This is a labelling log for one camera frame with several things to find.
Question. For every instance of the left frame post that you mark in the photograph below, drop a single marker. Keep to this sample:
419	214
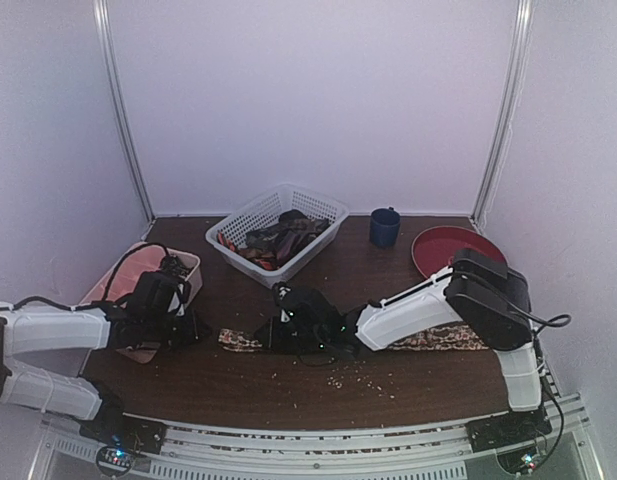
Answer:
104	31

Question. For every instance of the paisley patterned tie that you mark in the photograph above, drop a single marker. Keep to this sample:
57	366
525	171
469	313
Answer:
458	337

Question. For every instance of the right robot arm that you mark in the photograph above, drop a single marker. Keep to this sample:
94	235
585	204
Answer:
483	294

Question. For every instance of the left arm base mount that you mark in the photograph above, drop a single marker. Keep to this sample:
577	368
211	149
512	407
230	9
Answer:
130	433

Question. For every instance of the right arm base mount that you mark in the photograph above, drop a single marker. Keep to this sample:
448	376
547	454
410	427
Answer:
507	429

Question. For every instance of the dark ties in basket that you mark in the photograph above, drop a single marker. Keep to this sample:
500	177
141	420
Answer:
272	247

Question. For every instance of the pink compartment organizer box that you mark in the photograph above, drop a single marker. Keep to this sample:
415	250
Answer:
122	280

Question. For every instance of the white perforated plastic basket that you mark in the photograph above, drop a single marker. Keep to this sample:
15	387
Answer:
263	211

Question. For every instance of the frame post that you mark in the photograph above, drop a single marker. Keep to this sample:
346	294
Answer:
104	31
503	127

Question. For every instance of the red round plate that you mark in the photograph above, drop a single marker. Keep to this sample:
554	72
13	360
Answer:
434	248

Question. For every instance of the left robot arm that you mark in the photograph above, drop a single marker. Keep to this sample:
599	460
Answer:
155	315

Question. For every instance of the rolled dark tie in organizer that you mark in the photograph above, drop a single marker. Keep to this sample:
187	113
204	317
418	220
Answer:
174	266

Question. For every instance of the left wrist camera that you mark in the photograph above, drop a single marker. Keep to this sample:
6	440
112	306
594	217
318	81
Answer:
180	298

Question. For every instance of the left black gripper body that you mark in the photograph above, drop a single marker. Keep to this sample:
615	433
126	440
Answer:
185	335

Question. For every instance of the aluminium front rail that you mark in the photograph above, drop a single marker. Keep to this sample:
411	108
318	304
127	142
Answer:
429	451

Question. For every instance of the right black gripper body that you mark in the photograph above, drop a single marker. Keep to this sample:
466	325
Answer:
280	333

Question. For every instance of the right frame post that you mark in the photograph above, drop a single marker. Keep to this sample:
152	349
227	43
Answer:
503	127

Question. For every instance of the dark blue mug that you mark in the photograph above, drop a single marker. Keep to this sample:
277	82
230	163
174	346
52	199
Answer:
384	227

